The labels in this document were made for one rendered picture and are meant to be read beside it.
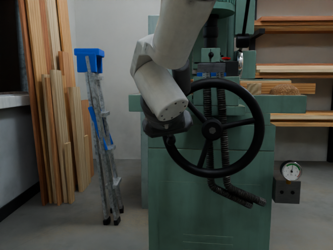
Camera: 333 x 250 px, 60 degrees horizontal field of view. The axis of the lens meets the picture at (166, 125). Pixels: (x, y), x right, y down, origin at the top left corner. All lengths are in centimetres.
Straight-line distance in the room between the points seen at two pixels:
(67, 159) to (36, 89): 58
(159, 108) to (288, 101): 62
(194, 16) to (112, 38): 325
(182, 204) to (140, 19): 282
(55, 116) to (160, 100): 189
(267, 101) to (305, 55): 284
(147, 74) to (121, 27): 312
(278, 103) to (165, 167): 44
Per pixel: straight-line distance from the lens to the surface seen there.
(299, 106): 105
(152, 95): 51
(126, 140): 364
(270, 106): 103
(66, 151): 236
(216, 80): 81
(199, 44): 126
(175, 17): 41
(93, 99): 189
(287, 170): 101
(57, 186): 242
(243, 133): 102
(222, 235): 114
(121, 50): 360
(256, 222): 113
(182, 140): 102
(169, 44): 44
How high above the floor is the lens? 94
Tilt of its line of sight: 8 degrees down
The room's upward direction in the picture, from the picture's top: straight up
